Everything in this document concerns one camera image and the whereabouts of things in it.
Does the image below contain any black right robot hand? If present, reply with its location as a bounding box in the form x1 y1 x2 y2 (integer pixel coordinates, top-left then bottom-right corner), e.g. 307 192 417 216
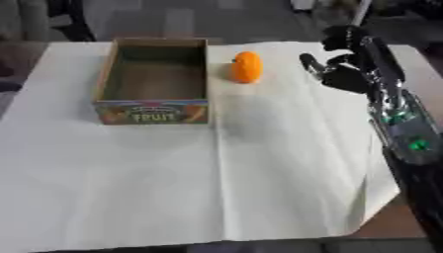
298 25 407 99

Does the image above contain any cardboard box with printed front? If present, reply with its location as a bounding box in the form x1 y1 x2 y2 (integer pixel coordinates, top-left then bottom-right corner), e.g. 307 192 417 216
91 38 212 127

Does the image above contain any orange toy fruit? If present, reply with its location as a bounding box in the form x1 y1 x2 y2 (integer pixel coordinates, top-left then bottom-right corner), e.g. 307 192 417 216
228 50 265 84

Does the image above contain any black chair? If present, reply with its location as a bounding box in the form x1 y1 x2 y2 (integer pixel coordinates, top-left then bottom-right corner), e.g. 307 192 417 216
44 0 99 42

